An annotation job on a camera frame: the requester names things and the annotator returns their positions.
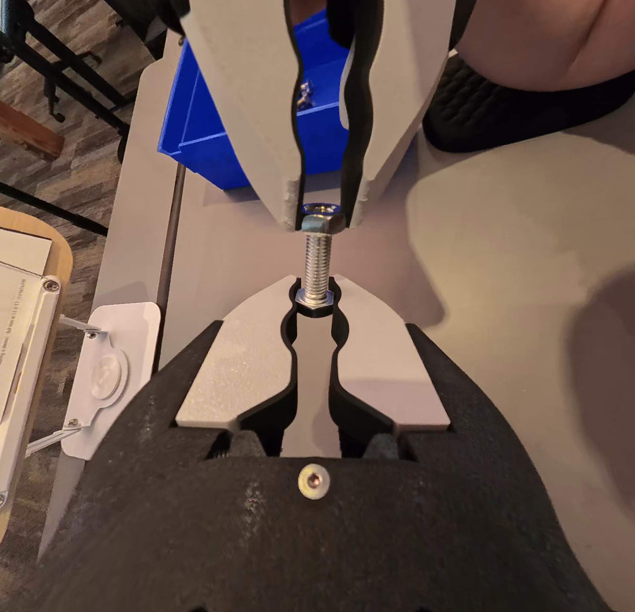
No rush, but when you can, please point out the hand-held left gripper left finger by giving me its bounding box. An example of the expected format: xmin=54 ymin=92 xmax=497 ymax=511
xmin=176 ymin=275 xmax=300 ymax=457

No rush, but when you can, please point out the instruction sheet on stand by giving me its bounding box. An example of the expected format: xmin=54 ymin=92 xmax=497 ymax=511
xmin=0 ymin=206 xmax=162 ymax=548

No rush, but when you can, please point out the silver hex nut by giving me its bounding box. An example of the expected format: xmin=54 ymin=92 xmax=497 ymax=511
xmin=300 ymin=203 xmax=346 ymax=233

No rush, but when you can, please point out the person's right forearm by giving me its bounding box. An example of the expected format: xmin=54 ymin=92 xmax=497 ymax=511
xmin=456 ymin=0 xmax=635 ymax=92

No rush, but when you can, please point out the blue plastic parts bin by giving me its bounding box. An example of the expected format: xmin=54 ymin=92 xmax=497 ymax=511
xmin=158 ymin=9 xmax=355 ymax=191

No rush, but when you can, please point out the black framed easel board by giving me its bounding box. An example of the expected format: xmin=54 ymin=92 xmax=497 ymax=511
xmin=0 ymin=0 xmax=135 ymax=236

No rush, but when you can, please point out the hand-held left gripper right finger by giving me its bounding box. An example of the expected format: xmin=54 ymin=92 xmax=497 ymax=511
xmin=328 ymin=274 xmax=451 ymax=457

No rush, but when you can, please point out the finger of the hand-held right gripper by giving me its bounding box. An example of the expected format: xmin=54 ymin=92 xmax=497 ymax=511
xmin=340 ymin=0 xmax=462 ymax=228
xmin=180 ymin=0 xmax=305 ymax=232

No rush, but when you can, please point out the wooden pillar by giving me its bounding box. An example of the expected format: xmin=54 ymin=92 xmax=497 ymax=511
xmin=0 ymin=101 xmax=65 ymax=162

